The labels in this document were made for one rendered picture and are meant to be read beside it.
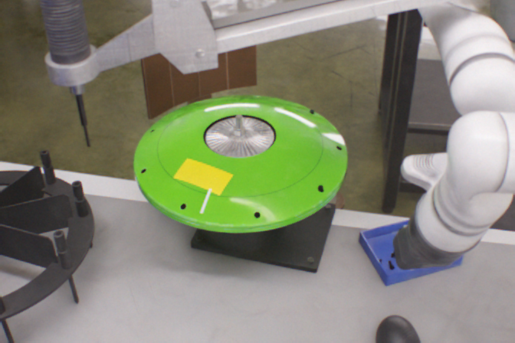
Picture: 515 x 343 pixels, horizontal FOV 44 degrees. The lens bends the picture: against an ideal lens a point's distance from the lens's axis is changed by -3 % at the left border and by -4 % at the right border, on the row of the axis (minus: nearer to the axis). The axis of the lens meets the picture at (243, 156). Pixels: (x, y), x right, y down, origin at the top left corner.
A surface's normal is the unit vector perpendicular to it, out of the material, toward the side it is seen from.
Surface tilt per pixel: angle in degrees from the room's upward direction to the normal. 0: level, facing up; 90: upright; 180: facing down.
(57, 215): 86
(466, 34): 33
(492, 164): 70
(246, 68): 90
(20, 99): 0
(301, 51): 0
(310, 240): 0
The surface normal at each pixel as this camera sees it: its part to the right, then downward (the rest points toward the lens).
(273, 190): 0.11, -0.55
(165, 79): 0.73, 0.40
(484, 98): -0.22, 0.65
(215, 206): -0.11, -0.48
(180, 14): 0.12, 0.60
